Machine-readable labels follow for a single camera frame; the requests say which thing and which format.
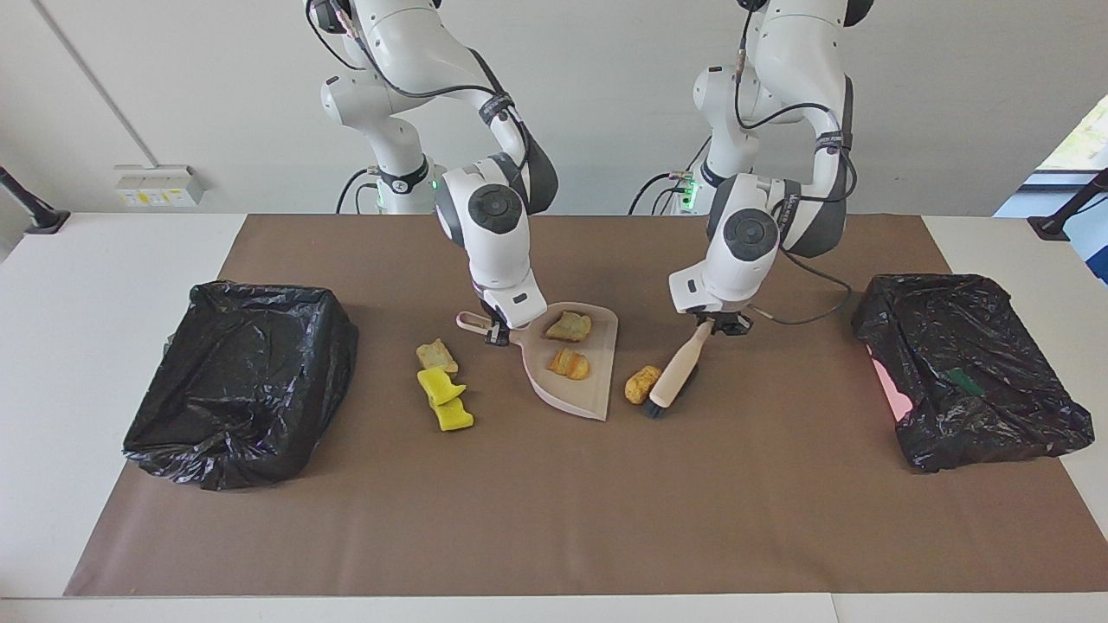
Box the pale beige sponge piece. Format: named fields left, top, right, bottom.
left=415, top=337, right=460, bottom=375

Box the pale handled black bristle brush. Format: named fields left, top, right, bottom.
left=642, top=318, right=716, bottom=420

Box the striped toy croissant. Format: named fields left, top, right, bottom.
left=544, top=311, right=594, bottom=343
left=547, top=346, right=591, bottom=381

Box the large yellow sponge piece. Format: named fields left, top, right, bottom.
left=417, top=367, right=467, bottom=406

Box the small yellow sponge piece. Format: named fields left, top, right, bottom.
left=430, top=398, right=475, bottom=433

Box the pale pink plastic dustpan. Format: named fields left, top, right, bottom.
left=456, top=301, right=621, bottom=422

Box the brown bread roll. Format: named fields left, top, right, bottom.
left=624, top=365, right=663, bottom=406

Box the pink plastic bin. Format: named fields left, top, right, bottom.
left=870, top=356, right=914, bottom=422

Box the black trash bag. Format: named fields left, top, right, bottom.
left=851, top=273, right=1095, bottom=473
left=122, top=279, right=359, bottom=492

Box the brown paper table mat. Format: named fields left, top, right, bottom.
left=65, top=214, right=1108, bottom=598

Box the bright window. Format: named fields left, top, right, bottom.
left=1034, top=91, right=1108, bottom=174

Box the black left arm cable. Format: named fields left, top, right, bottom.
left=736, top=35, right=858, bottom=327

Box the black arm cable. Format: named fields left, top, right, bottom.
left=307, top=0, right=533, bottom=174
left=736, top=35, right=858, bottom=327

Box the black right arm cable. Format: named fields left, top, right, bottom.
left=307, top=0, right=533, bottom=174

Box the black camera stand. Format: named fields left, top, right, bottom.
left=0, top=166, right=72, bottom=235
left=1027, top=169, right=1108, bottom=241

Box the white wall socket box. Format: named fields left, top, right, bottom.
left=114, top=164, right=207, bottom=209

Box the white wall conduit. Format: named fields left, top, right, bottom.
left=33, top=0, right=150, bottom=167

